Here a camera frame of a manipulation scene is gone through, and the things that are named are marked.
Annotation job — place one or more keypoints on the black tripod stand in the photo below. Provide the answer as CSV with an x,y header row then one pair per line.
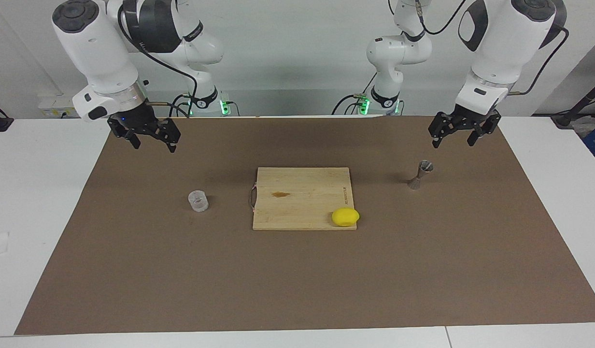
x,y
565,118

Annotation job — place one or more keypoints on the metal double jigger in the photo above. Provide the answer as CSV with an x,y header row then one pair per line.
x,y
415,183

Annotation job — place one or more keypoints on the brown table mat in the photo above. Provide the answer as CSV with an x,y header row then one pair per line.
x,y
181,270

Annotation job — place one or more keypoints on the wooden cutting board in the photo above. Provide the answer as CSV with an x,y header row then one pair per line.
x,y
302,208

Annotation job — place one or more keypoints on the yellow lemon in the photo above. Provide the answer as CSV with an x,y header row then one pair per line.
x,y
345,217

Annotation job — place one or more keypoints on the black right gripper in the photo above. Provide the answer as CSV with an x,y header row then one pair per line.
x,y
138,118

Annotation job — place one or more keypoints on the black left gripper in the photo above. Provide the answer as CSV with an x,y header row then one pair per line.
x,y
476,120

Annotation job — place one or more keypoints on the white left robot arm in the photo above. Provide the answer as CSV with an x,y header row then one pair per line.
x,y
500,43

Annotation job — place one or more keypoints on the clear plastic cup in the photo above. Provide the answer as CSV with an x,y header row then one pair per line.
x,y
198,202

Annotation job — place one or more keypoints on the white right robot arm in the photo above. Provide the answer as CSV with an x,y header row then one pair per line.
x,y
94,48

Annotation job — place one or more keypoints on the white wall socket strip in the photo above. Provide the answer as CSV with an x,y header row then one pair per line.
x,y
53,104

